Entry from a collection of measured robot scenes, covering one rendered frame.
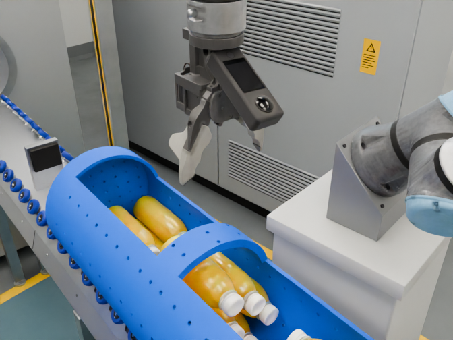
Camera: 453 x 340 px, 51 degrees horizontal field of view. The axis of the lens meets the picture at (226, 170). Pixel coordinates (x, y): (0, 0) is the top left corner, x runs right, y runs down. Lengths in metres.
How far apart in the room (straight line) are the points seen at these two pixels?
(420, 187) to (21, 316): 2.11
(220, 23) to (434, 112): 0.45
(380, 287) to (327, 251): 0.12
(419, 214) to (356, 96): 1.48
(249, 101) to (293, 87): 1.84
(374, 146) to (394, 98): 1.21
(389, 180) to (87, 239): 0.61
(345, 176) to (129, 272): 0.46
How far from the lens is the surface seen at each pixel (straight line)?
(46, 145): 1.58
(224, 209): 3.02
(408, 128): 0.92
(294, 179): 2.60
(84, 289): 1.24
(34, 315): 2.55
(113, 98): 1.78
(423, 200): 0.79
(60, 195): 1.12
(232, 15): 0.59
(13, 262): 2.62
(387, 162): 0.94
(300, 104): 2.41
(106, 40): 1.72
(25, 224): 1.57
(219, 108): 0.63
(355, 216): 1.01
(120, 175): 1.23
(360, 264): 0.96
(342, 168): 0.97
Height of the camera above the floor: 1.77
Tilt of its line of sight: 31 degrees down
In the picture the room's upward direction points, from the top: straight up
